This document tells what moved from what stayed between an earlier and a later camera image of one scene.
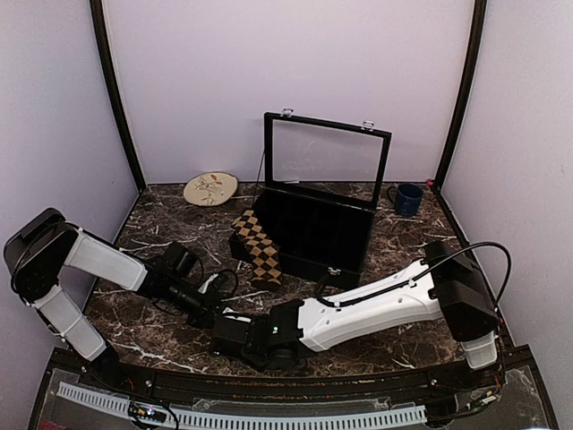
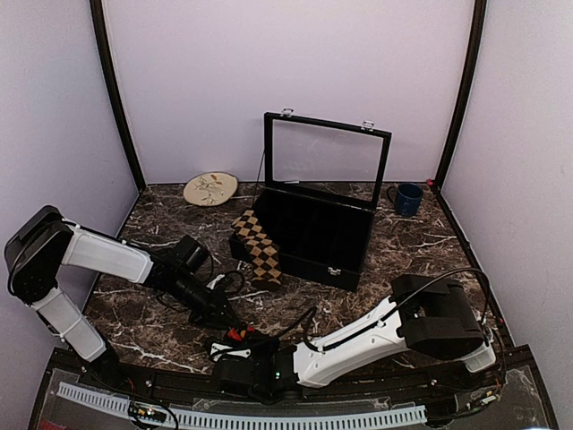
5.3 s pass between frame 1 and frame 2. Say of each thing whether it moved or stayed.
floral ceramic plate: stayed
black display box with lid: stayed
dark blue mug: stayed
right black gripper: moved
